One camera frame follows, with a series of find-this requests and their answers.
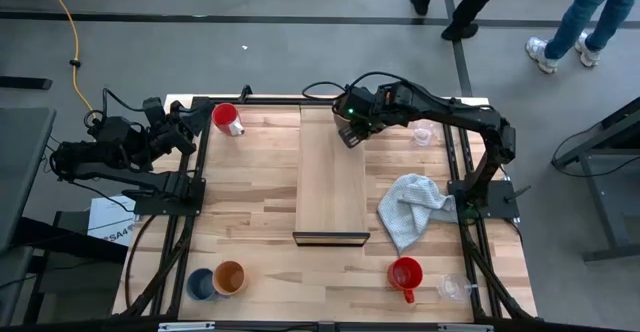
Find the black frame desk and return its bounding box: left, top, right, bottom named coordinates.
left=550, top=96, right=640, bottom=263

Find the grey table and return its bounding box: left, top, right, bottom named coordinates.
left=0, top=106, right=57, bottom=253

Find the silver metal bracket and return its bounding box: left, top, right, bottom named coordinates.
left=157, top=321, right=217, bottom=332
left=438, top=323, right=495, bottom=332

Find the black flat bar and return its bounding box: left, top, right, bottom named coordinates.
left=0, top=75, right=54, bottom=91

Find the white printed cardboard box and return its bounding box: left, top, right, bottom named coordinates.
left=87, top=195, right=137, bottom=247

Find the black desk cable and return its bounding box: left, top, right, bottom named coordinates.
left=551, top=124, right=640, bottom=179

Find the yellow cable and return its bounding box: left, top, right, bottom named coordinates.
left=37, top=0, right=99, bottom=116

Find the red and white mug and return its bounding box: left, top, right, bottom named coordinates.
left=211, top=102, right=246, bottom=138

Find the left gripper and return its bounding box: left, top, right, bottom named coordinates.
left=147, top=96, right=216, bottom=157

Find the black aluminium table frame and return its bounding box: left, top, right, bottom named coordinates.
left=112, top=95, right=539, bottom=332

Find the blue-grey mug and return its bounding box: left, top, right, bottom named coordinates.
left=186, top=267, right=221, bottom=302

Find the orange cup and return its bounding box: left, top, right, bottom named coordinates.
left=211, top=260, right=249, bottom=297

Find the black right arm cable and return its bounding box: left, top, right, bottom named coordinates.
left=301, top=70, right=416, bottom=101

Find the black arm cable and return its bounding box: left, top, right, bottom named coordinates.
left=82, top=87, right=147, bottom=128
left=301, top=70, right=416, bottom=101

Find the black cart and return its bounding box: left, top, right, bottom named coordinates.
left=0, top=210, right=129, bottom=326

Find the black hose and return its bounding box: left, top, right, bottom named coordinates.
left=124, top=214, right=157, bottom=309

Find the grey waffle cloth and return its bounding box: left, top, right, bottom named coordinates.
left=376, top=172, right=459, bottom=257

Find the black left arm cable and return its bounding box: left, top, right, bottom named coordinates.
left=82, top=87, right=147, bottom=128

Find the clear plastic cup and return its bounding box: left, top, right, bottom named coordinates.
left=436, top=273, right=479, bottom=303
left=410, top=119, right=436, bottom=148

